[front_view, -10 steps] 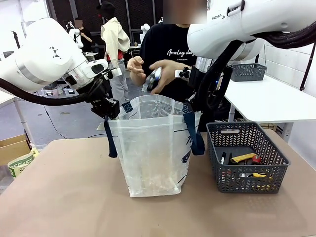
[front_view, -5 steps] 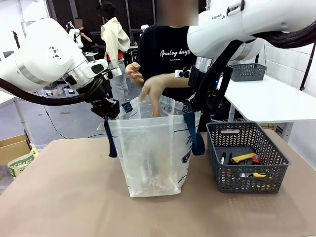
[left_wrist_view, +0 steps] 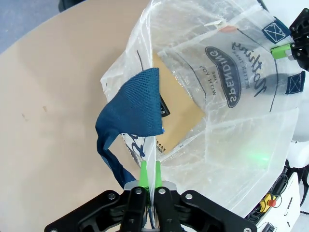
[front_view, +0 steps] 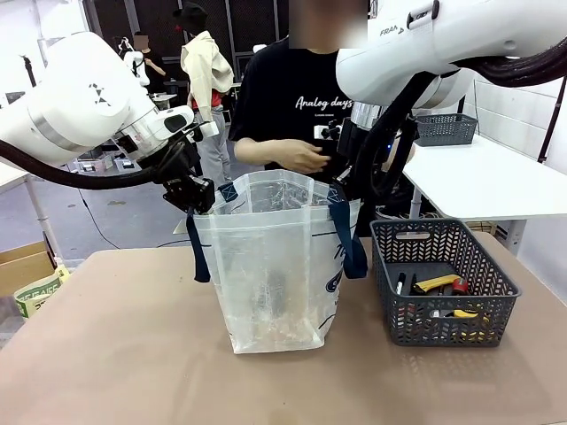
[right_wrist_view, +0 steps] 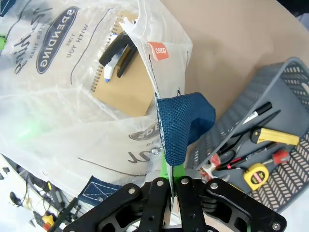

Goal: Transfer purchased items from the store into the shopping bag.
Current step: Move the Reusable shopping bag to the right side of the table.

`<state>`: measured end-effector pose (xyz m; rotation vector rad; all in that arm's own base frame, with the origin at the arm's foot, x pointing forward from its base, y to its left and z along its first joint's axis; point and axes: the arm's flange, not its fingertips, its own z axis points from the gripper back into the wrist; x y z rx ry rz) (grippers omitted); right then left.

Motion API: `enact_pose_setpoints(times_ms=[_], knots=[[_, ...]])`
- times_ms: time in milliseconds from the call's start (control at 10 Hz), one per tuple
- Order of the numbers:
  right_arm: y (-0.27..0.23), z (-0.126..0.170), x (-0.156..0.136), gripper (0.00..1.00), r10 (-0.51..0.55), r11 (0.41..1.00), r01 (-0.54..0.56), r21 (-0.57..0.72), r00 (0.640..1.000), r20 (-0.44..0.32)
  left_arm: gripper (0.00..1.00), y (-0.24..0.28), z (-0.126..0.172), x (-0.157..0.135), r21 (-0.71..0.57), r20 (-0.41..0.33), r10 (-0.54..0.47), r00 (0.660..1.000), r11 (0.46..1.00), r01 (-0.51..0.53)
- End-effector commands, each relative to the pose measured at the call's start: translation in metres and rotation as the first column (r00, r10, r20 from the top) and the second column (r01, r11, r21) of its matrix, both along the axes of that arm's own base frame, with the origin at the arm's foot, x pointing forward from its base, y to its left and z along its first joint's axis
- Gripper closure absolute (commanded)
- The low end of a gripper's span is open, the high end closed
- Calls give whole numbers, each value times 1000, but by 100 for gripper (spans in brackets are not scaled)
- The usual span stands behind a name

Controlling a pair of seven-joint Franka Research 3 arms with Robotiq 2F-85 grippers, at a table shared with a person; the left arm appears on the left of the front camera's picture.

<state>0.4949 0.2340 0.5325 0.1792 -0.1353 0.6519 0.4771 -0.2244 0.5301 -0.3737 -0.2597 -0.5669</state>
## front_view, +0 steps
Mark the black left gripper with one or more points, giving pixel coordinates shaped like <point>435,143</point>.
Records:
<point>188,191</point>

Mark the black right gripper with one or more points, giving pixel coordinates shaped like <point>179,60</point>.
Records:
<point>352,146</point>

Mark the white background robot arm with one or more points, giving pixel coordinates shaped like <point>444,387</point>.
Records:
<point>138,62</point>

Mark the person's right forearm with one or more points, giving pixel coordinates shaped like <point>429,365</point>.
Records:
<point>261,151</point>

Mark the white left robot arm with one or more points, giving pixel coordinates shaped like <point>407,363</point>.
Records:
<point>80,102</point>

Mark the person's right hand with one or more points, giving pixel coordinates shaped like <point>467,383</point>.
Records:
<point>305,157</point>

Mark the clear plastic storage box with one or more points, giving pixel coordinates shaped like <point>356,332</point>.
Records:
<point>124,164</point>

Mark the person in black T-shirt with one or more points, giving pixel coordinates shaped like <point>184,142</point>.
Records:
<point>288,102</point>

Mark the mannequin with cream jacket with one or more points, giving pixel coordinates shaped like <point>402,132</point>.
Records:
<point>206,75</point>

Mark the black marker pen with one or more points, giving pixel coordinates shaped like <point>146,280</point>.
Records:
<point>401,283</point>

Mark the background person in black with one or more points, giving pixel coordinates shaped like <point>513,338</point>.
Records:
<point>150,62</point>

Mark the white side table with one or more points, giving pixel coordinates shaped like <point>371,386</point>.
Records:
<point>478,177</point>

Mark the yellow utility knife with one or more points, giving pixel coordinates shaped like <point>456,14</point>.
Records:
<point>436,283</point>

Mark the red and black tool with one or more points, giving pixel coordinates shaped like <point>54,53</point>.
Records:
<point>460,287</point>

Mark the green and white sack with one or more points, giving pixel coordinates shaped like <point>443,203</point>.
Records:
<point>40,294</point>

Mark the brown cardboard box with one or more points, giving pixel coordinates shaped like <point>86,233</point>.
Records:
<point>22,265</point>

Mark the yellow black tape measure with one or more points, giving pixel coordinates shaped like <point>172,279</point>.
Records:
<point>469,315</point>

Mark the black tripod stand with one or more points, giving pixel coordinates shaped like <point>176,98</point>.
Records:
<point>28,71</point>

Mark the black slanted pole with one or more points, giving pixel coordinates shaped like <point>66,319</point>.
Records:
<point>551,124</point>

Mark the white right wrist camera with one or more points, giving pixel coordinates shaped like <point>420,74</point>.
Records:
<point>325,132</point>

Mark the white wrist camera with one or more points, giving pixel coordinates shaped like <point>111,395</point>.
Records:
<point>210,128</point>
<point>325,132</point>

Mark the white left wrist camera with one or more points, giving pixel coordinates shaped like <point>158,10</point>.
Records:
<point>210,128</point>

